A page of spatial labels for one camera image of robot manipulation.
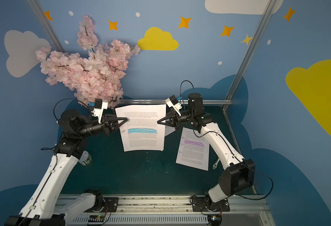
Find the document with blue highlight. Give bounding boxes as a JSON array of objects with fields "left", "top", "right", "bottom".
[{"left": 115, "top": 104, "right": 166, "bottom": 152}]

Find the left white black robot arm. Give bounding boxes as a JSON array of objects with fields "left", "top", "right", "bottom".
[{"left": 5, "top": 109, "right": 128, "bottom": 226}]

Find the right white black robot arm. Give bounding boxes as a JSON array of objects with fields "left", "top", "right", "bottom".
[{"left": 158, "top": 93, "right": 258, "bottom": 204}]

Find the document with pink highlight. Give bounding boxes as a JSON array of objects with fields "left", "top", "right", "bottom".
[{"left": 164, "top": 128, "right": 176, "bottom": 137}]

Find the document with purple highlight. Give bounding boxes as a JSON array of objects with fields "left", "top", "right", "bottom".
[{"left": 176, "top": 128, "right": 210, "bottom": 171}]

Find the small glass jar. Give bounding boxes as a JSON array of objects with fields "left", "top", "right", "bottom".
[{"left": 78, "top": 151, "right": 92, "bottom": 166}]

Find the pink cherry blossom tree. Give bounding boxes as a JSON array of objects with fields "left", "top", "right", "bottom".
[{"left": 35, "top": 15, "right": 141, "bottom": 108}]

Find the left electronics board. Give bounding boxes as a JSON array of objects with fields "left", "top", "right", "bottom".
[{"left": 87, "top": 215, "right": 106, "bottom": 226}]

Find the electronics board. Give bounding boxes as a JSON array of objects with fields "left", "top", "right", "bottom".
[
  {"left": 87, "top": 215, "right": 106, "bottom": 226},
  {"left": 207, "top": 215, "right": 222, "bottom": 226}
]

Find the right electronics board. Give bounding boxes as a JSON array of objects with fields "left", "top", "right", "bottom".
[{"left": 207, "top": 215, "right": 222, "bottom": 226}]

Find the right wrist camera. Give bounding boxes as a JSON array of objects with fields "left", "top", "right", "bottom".
[{"left": 165, "top": 95, "right": 182, "bottom": 116}]

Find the back aluminium frame bar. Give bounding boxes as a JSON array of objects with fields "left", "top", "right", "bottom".
[{"left": 119, "top": 99, "right": 232, "bottom": 105}]

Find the right aluminium frame post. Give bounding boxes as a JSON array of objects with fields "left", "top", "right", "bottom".
[{"left": 222, "top": 0, "right": 278, "bottom": 113}]

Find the aluminium frame post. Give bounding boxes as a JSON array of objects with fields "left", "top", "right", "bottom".
[
  {"left": 222, "top": 0, "right": 278, "bottom": 113},
  {"left": 26, "top": 0, "right": 65, "bottom": 52}
]

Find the white handled tool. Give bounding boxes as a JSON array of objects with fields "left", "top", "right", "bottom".
[{"left": 212, "top": 158, "right": 220, "bottom": 170}]

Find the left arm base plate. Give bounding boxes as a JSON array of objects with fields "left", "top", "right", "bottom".
[{"left": 85, "top": 197, "right": 119, "bottom": 213}]

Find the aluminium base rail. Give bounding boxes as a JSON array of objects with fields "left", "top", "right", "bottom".
[{"left": 55, "top": 195, "right": 275, "bottom": 226}]

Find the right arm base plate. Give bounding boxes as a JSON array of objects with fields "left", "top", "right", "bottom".
[{"left": 190, "top": 195, "right": 230, "bottom": 212}]

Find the left aluminium frame post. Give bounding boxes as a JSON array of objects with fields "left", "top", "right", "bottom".
[{"left": 26, "top": 0, "right": 65, "bottom": 52}]

